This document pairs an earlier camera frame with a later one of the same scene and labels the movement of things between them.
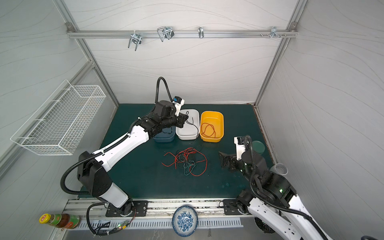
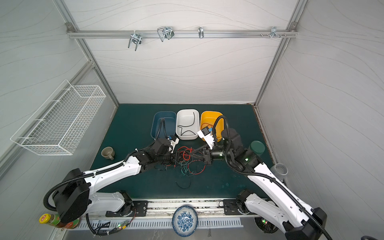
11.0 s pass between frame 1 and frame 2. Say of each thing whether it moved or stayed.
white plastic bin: stayed
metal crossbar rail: stayed
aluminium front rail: stayed
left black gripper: moved
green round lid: stayed
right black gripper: moved
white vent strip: stayed
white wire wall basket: stayed
